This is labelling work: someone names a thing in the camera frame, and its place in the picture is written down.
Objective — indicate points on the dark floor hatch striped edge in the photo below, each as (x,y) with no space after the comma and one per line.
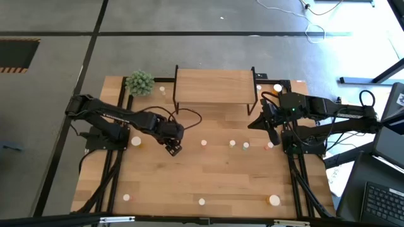
(15,53)

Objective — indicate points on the green artificial plant in pot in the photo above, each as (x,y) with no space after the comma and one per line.
(139,83)

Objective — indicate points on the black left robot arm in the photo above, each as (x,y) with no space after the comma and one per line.
(126,116)

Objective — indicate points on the black support bar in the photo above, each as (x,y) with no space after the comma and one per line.
(347,156)

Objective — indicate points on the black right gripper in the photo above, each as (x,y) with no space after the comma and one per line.
(270,113)

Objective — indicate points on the black monitor with sticker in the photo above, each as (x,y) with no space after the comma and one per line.
(394,104)

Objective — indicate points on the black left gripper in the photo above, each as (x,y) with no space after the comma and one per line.
(170,132)

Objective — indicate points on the orange cup back right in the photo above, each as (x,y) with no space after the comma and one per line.
(277,87)

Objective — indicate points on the black laptop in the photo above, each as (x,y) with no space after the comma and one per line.
(383,205)

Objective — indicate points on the black aluminium table frame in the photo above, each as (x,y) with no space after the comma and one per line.
(47,220)

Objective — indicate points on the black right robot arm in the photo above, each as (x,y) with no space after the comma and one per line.
(331,108)

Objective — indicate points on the black desk leg frame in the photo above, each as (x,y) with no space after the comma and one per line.
(388,72)

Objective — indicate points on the white paper sheet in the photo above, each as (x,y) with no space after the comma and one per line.
(336,179)

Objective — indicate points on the wooden shelf black metal frame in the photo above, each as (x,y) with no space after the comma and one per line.
(214,86)

